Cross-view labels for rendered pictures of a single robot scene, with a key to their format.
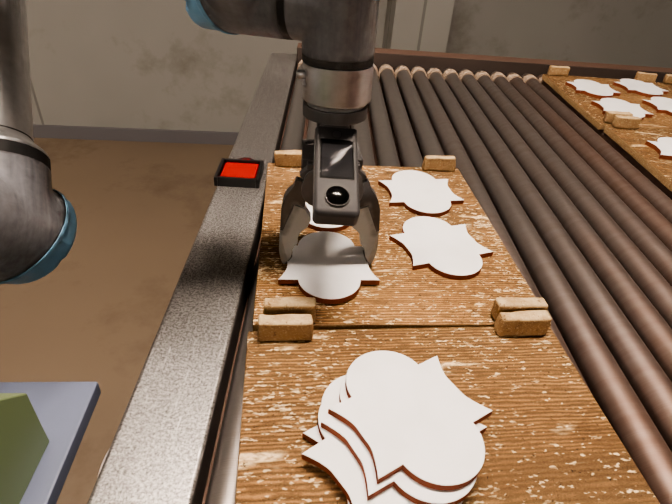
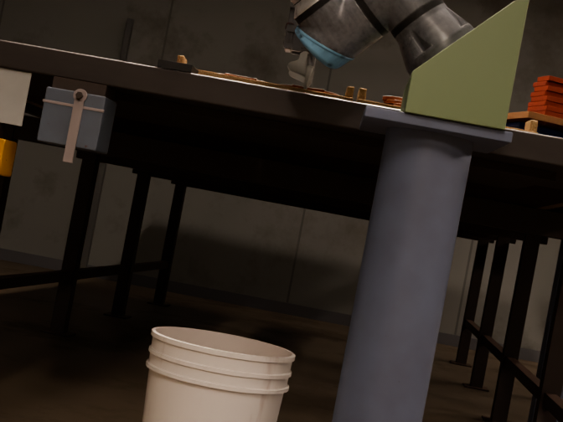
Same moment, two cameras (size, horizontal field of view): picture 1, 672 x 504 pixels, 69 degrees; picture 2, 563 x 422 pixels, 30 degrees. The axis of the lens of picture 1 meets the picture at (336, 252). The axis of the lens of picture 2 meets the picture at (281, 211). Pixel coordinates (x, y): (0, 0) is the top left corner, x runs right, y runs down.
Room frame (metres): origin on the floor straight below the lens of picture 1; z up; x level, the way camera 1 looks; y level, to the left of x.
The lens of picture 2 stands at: (0.15, 2.42, 0.63)
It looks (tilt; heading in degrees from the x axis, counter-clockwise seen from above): 1 degrees up; 278
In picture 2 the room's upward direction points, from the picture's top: 11 degrees clockwise
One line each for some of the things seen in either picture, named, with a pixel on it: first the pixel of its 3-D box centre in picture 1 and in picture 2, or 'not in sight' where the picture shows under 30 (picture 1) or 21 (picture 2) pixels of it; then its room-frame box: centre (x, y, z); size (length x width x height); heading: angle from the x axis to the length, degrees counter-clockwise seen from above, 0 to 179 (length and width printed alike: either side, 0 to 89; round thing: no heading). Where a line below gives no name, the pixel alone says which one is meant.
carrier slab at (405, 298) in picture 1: (380, 231); (266, 95); (0.61, -0.06, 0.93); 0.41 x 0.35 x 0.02; 7
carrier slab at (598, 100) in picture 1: (632, 97); not in sight; (1.35, -0.77, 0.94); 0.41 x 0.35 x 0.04; 2
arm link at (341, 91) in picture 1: (334, 84); not in sight; (0.53, 0.02, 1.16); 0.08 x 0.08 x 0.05
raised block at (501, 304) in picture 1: (518, 309); not in sight; (0.44, -0.22, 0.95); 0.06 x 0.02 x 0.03; 97
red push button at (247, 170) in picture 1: (239, 173); not in sight; (0.77, 0.18, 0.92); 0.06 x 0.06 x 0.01; 3
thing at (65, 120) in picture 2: not in sight; (76, 122); (0.97, 0.20, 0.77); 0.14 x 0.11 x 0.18; 3
